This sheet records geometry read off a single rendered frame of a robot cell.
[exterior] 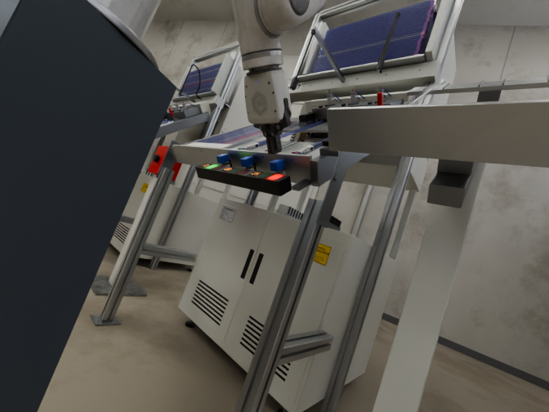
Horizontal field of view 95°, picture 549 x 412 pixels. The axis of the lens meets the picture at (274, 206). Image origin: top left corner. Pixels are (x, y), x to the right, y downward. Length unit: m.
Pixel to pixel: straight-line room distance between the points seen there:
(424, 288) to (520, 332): 3.57
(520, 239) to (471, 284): 0.76
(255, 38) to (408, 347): 0.61
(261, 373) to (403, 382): 0.26
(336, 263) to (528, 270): 3.41
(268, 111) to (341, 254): 0.49
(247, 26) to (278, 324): 0.57
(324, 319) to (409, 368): 0.35
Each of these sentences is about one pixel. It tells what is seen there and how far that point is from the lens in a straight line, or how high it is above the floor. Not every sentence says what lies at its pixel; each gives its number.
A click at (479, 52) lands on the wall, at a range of 5.02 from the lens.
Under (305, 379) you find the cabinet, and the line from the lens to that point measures 0.91.
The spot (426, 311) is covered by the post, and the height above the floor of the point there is 0.50.
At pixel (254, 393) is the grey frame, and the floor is 0.23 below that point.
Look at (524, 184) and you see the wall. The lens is 4.27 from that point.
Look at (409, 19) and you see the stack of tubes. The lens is 1.44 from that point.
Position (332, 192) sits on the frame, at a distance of 0.56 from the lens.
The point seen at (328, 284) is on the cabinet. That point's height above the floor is 0.45.
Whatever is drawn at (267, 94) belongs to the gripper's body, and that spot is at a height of 0.80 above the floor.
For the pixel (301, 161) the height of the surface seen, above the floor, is 0.72.
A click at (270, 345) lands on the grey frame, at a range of 0.58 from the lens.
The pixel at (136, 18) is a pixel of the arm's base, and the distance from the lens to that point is 0.46.
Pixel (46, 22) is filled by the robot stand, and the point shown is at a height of 0.65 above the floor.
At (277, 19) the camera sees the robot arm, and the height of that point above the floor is 0.87.
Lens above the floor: 0.54
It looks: 6 degrees up
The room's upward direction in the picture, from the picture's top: 20 degrees clockwise
